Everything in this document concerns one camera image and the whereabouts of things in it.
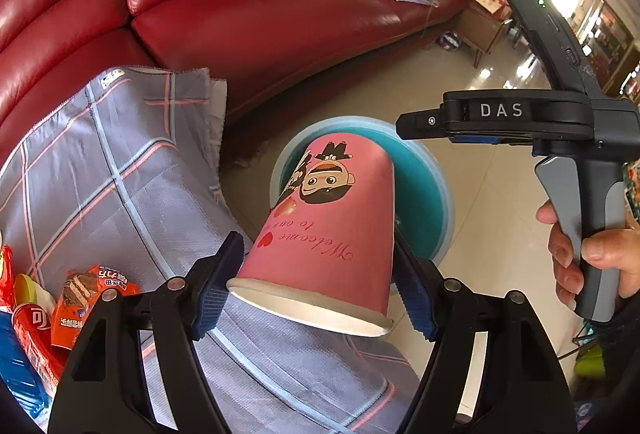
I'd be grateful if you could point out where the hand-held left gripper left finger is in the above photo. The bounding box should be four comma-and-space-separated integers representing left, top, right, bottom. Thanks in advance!
47, 230, 246, 434

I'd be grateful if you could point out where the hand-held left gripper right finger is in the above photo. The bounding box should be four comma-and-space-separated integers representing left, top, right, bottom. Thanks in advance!
392, 224, 578, 434

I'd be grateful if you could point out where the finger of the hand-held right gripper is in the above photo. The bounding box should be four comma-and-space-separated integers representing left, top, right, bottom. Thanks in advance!
396, 109, 451, 141

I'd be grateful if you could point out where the teal round trash bin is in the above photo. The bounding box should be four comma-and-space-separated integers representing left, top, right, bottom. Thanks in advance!
271, 115, 456, 297

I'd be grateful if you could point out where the pink cartoon paper cup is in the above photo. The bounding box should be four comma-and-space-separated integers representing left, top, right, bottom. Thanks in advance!
226, 138, 396, 337

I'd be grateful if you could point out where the person's right hand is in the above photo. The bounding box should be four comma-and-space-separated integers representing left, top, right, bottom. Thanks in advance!
536, 203, 640, 311

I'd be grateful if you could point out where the cardboard box with papers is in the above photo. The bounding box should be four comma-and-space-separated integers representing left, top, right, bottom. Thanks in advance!
455, 0, 516, 68

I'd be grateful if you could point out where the grey plaid cloth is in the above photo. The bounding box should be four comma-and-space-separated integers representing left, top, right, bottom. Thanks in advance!
0, 67, 421, 434

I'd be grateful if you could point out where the orange cake snack packet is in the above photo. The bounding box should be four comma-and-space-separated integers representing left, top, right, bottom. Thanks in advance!
51, 264, 141, 350

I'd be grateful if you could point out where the green plastic item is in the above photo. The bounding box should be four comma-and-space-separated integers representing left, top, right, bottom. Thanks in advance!
572, 344, 606, 377

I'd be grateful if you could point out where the red packet with white logo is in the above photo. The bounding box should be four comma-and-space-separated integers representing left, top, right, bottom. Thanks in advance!
11, 301, 68, 380

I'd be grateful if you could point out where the red leather sofa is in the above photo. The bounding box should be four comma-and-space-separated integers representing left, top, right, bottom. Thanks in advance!
0, 0, 471, 165

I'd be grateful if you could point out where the blue snack packet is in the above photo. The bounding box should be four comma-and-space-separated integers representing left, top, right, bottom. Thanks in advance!
0, 311, 51, 420

